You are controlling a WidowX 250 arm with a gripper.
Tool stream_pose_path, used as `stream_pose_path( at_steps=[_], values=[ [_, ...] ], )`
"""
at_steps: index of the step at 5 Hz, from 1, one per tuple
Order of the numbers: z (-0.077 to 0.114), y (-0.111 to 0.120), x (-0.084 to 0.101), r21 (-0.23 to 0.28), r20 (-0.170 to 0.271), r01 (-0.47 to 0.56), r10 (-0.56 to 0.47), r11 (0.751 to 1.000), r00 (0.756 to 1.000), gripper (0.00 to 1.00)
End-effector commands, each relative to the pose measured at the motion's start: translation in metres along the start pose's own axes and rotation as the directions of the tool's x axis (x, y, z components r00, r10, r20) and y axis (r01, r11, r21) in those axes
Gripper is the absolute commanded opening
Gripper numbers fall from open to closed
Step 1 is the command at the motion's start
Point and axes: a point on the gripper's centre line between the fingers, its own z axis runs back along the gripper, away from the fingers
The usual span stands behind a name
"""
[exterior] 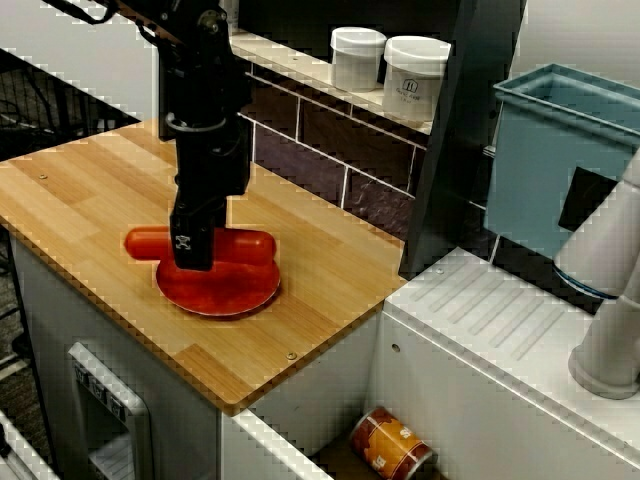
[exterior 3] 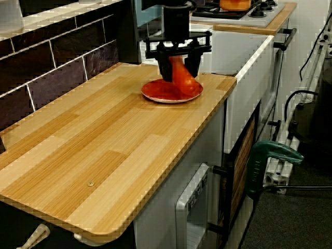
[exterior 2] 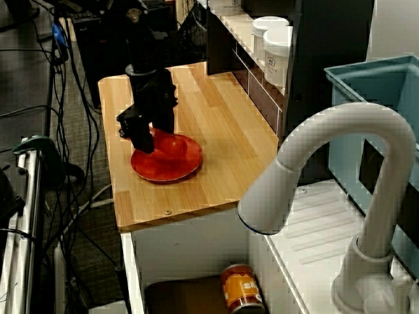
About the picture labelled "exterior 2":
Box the black computer tower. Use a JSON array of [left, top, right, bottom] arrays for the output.
[[71, 5, 179, 111]]

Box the dark grey desk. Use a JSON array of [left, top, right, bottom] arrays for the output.
[[0, 0, 55, 154]]

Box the green clamp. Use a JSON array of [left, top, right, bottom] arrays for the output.
[[12, 135, 66, 184]]

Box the light wooden shelf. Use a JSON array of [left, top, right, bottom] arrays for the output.
[[209, 9, 289, 97]]

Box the black cable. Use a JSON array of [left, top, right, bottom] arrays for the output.
[[67, 18, 101, 184], [0, 103, 55, 119], [0, 228, 37, 245]]

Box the dark tile backsplash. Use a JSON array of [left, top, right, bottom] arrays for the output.
[[232, 48, 284, 135]]

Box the white toy sink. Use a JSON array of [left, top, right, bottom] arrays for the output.
[[120, 178, 419, 314]]

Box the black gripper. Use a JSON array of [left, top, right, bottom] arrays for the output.
[[116, 70, 179, 154]]

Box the aluminium frame rail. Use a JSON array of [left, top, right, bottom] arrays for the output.
[[0, 137, 45, 314]]

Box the black bar handle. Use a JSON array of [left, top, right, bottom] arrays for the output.
[[114, 266, 132, 314]]

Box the orange soup can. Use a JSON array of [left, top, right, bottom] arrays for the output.
[[220, 263, 265, 314]]

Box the red round plate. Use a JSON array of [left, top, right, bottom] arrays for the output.
[[130, 129, 204, 183]]

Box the white cable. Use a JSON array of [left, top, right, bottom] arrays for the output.
[[62, 184, 115, 236]]

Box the red toy sausage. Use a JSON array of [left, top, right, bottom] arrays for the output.
[[149, 128, 190, 158]]

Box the black toy kitchen hutch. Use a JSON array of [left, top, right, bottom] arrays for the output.
[[206, 0, 376, 184]]

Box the grey toy faucet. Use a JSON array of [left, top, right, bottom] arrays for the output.
[[237, 103, 417, 314]]

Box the plain white plastic jar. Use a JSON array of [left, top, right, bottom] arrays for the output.
[[251, 15, 291, 63]]

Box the black square patch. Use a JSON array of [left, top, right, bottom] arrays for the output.
[[358, 138, 386, 194]]

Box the black device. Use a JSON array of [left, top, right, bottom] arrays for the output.
[[0, 166, 26, 230]]

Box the teal plastic bin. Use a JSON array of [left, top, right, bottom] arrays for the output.
[[323, 54, 419, 279]]

